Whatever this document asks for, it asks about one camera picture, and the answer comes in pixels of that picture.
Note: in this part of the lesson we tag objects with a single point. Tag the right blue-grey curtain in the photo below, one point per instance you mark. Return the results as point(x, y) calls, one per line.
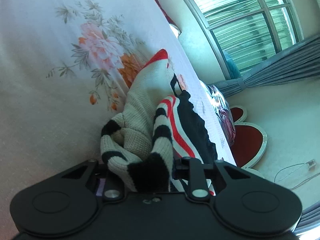
point(300, 61)

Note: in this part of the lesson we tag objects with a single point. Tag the teal cloth on windowsill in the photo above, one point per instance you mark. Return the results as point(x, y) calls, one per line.
point(231, 66)

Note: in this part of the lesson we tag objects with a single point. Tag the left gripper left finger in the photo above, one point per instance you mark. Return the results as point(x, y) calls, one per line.
point(110, 187)

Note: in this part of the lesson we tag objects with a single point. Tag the stack of folded bedding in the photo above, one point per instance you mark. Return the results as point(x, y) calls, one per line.
point(223, 112)

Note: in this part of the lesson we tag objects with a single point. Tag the wall socket with plug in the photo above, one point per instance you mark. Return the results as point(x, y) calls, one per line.
point(311, 163)

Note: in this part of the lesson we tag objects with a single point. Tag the large window with blinds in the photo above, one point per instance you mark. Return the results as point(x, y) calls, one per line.
point(250, 31)

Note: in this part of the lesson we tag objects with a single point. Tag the red heart-shaped headboard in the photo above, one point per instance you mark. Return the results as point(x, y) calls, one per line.
point(250, 141)

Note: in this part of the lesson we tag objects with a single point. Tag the floral white bed sheet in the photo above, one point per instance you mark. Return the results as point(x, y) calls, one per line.
point(66, 67)

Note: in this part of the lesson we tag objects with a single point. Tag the striped knit child sweater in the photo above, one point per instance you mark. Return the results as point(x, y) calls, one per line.
point(157, 126)

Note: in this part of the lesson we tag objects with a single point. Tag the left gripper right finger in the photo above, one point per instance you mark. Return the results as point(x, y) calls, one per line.
point(196, 174)

